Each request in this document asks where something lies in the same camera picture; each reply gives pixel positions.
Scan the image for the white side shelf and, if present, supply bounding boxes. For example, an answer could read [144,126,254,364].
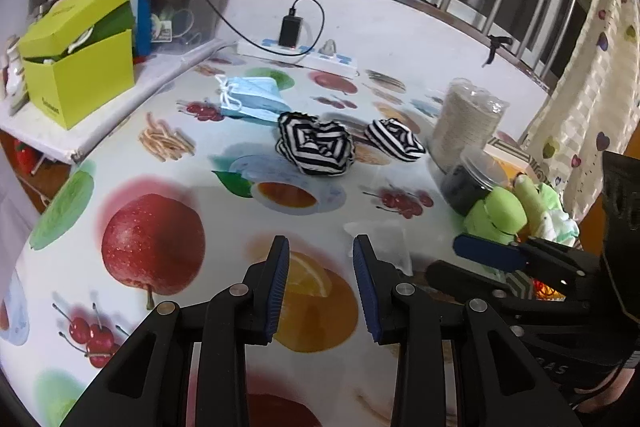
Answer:
[0,39,227,166]

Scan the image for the black charger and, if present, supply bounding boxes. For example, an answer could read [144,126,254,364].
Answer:
[278,9,304,50]

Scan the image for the green and white printed cloth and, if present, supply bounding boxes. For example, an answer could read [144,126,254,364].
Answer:
[539,206,582,249]

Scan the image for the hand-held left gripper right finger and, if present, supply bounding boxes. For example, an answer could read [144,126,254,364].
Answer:
[352,234,583,427]

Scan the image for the small white bottles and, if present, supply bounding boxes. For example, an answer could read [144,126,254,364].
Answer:
[0,34,28,108]

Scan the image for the blue face masks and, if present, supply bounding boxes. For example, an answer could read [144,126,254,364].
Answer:
[215,75,282,118]

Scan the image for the small striped sock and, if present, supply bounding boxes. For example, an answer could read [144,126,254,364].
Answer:
[364,118,427,164]

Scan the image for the red snack packet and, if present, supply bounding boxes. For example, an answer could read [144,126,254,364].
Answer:
[531,278,565,304]

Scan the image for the dark clear plastic container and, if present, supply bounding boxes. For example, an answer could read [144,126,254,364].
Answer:
[440,146,512,216]

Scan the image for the large striped sock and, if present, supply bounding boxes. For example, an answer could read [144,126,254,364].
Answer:
[276,111,357,176]

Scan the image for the fruit-printed tablecloth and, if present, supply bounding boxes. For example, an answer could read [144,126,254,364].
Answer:
[0,52,601,427]

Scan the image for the bagged stack of clear cups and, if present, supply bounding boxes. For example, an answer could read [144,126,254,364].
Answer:
[428,78,511,168]

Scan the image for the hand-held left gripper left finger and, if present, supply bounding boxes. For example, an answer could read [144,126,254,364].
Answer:
[60,236,291,427]

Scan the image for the black tie on railing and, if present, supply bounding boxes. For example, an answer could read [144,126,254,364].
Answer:
[481,34,514,68]

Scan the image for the green plush toy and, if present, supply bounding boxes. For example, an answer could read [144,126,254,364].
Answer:
[462,187,529,244]

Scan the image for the person's right hand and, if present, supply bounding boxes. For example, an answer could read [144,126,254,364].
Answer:
[577,379,638,414]

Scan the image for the blue carton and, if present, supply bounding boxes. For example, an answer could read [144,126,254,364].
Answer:
[132,0,154,58]

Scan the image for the heart-printed curtain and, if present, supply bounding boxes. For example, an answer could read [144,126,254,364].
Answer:
[520,0,640,230]

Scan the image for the light green cloth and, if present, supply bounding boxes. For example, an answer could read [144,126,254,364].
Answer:
[515,174,557,229]

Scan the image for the white power strip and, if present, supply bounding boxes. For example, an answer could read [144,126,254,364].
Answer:
[237,38,361,78]

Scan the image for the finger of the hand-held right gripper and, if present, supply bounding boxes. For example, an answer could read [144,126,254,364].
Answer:
[452,233,602,295]
[426,259,592,314]

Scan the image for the green cardboard box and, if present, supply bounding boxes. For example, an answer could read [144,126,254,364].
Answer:
[19,0,137,132]

